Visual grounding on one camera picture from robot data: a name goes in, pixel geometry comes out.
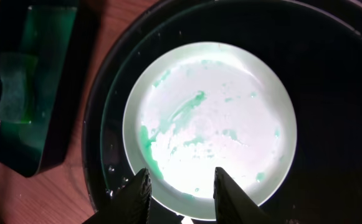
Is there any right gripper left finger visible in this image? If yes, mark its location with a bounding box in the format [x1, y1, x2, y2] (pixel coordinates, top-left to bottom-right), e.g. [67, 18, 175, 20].
[83, 168, 151, 224]

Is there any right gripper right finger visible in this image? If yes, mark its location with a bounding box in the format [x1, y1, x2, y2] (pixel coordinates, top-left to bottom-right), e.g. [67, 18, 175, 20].
[213, 167, 272, 224]

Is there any pale green plate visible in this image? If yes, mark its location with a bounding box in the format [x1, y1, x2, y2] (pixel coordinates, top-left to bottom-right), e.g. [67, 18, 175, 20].
[122, 42, 297, 221]

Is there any green sponge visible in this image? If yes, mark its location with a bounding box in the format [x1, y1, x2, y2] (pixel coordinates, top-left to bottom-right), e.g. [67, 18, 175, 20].
[0, 52, 38, 124]

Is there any round black tray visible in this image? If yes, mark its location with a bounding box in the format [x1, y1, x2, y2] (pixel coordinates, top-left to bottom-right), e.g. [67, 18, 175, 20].
[82, 1, 362, 223]

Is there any rectangular black tray green water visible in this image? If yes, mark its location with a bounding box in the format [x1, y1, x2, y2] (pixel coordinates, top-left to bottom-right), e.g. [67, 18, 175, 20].
[0, 0, 100, 177]

